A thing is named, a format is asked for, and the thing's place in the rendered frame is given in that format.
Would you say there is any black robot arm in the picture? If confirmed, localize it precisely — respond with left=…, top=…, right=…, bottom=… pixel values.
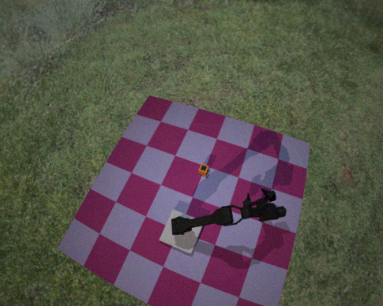
left=171, top=203, right=287, bottom=235

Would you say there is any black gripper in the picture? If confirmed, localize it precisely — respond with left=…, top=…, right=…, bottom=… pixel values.
left=243, top=188, right=276, bottom=207

